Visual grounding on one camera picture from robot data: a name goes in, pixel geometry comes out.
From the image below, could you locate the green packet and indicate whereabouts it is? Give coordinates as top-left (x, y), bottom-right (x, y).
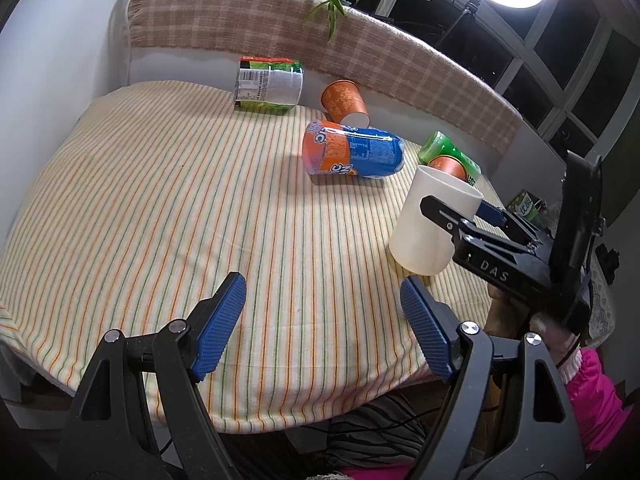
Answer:
top-left (507, 189), bottom-right (547, 224)

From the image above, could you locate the orange paper cup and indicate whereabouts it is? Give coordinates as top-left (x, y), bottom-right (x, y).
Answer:
top-left (320, 79), bottom-right (371, 129)
top-left (426, 155), bottom-right (469, 181)

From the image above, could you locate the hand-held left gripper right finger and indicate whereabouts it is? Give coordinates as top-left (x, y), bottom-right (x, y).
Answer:
top-left (400, 275), bottom-right (587, 480)

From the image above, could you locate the beige checkered cloth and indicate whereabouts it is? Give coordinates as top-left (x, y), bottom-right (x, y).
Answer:
top-left (127, 0), bottom-right (524, 153)

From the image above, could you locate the dark striped clothing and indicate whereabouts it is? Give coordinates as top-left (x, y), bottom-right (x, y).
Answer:
top-left (324, 394), bottom-right (432, 472)

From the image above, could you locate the plain green can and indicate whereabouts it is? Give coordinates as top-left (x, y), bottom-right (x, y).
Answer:
top-left (418, 131), bottom-right (482, 186)

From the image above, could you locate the white cup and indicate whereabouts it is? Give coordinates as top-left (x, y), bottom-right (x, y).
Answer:
top-left (389, 165), bottom-right (485, 277)

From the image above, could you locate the person's right forearm pink sleeve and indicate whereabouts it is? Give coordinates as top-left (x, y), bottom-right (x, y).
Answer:
top-left (557, 345), bottom-right (632, 463)

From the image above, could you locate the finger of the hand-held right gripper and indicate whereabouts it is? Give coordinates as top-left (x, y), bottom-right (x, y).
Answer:
top-left (420, 195), bottom-right (482, 243)
top-left (477, 200), bottom-right (545, 248)

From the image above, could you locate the green can with white label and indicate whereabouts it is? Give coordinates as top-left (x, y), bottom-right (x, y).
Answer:
top-left (234, 56), bottom-right (305, 114)

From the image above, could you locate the orange and blue can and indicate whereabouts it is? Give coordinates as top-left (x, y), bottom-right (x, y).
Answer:
top-left (301, 119), bottom-right (406, 181)

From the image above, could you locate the person's right hand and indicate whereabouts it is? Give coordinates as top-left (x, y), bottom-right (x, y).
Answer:
top-left (486, 284), bottom-right (581, 358)

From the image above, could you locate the striped tablecloth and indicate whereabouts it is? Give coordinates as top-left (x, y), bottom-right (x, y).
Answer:
top-left (0, 80), bottom-right (507, 435)

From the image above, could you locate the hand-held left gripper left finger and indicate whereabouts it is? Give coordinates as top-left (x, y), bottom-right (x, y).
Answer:
top-left (56, 271), bottom-right (248, 480)

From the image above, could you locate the black ring light stand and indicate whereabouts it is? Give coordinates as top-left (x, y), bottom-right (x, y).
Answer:
top-left (439, 0), bottom-right (482, 48)

